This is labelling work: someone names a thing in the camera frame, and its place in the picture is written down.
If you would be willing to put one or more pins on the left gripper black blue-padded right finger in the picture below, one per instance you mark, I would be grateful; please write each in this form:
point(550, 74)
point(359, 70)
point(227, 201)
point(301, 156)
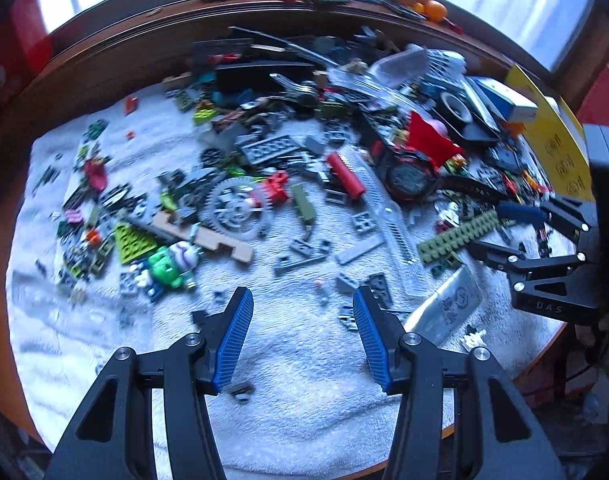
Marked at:
point(496, 435)

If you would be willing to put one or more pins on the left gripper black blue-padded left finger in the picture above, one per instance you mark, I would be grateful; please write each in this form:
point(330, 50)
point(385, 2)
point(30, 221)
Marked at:
point(110, 434)

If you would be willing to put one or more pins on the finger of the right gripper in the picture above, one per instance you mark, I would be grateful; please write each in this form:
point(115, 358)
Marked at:
point(514, 259)
point(544, 212)

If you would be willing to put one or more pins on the olive green lego brick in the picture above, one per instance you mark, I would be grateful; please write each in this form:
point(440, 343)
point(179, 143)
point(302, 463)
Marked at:
point(305, 208)

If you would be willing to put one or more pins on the silver foil packet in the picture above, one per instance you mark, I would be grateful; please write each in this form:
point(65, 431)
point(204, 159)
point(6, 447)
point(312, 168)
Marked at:
point(440, 315)

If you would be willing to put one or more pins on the yellow cardboard box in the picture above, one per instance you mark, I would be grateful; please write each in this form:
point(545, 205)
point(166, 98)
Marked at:
point(556, 138)

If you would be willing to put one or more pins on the clear plastic comb strip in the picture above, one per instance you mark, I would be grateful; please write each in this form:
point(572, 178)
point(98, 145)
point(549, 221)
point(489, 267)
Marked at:
point(391, 225)

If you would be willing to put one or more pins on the blue white cardboard box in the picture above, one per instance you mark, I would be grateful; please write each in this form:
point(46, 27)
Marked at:
point(511, 105)

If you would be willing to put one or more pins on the black red digital watch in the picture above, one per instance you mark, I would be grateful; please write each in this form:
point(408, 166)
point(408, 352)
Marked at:
point(408, 176)

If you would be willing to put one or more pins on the red plastic piece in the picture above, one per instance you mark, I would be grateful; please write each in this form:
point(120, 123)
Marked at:
point(428, 137)

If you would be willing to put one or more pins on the roll of tape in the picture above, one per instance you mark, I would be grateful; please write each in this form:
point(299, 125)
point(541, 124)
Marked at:
point(454, 110)

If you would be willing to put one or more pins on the black tray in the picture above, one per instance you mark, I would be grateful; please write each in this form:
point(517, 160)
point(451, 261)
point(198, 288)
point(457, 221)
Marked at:
point(476, 133)

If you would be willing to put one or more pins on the red cylinder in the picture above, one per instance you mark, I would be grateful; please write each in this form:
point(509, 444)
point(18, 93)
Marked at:
point(351, 184)

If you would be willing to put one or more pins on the green toy figure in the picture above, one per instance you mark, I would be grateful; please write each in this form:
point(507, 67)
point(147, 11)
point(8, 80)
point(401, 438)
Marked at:
point(174, 266)

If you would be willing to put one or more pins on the lime green lego plate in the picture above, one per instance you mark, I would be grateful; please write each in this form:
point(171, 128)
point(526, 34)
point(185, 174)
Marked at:
point(132, 243)

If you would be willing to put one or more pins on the tan wooden puzzle piece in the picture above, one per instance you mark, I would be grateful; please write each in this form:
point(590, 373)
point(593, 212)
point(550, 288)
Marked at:
point(204, 238)

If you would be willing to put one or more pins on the red lego piece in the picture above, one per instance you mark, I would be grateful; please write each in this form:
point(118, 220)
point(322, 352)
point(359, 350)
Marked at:
point(274, 187)

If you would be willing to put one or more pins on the grey large toy gear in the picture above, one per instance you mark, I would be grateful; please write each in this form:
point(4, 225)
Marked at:
point(239, 208)

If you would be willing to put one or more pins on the dark grey lego plate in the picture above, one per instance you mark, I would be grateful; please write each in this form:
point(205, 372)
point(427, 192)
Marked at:
point(258, 153)

